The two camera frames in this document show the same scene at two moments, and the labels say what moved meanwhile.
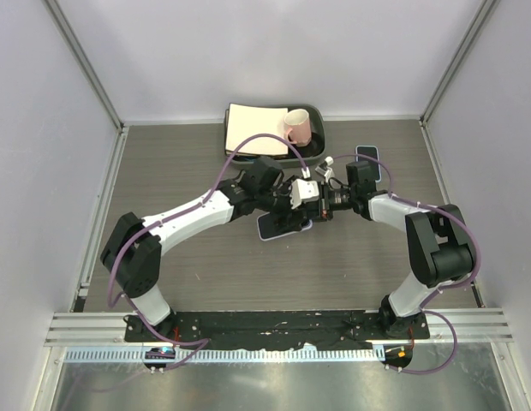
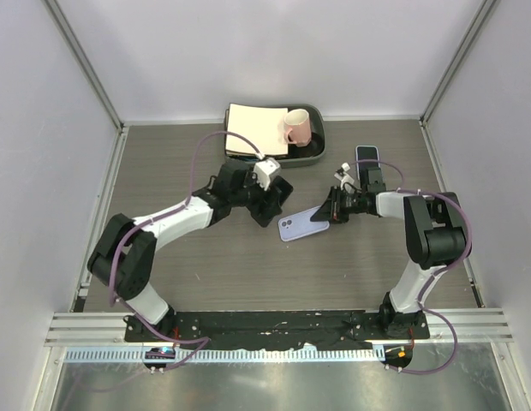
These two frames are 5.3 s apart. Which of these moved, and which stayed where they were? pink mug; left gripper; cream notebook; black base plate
Moved: left gripper
Stayed: cream notebook; black base plate; pink mug
